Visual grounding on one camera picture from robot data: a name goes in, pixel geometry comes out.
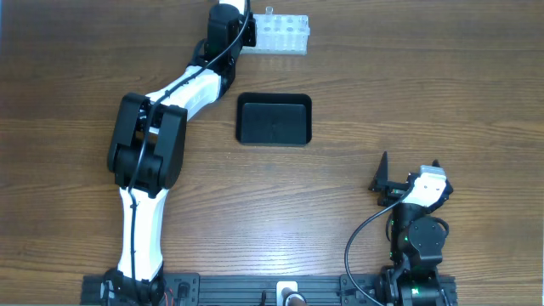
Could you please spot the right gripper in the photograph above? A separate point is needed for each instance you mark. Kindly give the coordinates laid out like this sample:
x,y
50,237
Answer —
x,y
393,193

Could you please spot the clear test tube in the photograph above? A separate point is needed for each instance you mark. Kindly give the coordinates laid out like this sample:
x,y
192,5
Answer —
x,y
269,12
303,20

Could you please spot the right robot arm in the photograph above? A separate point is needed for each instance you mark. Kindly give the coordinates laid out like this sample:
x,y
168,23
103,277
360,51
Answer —
x,y
425,238

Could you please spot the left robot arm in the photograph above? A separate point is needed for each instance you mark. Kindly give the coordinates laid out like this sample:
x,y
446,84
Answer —
x,y
146,238

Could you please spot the black tray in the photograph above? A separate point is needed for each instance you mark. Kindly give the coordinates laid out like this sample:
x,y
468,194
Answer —
x,y
272,123

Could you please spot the white test tube rack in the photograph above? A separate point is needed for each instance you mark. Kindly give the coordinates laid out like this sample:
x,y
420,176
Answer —
x,y
293,42

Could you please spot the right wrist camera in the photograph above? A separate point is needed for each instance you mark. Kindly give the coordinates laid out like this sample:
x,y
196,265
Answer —
x,y
429,187

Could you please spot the mounting rail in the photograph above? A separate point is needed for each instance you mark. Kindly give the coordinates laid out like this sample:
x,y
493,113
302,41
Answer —
x,y
238,291

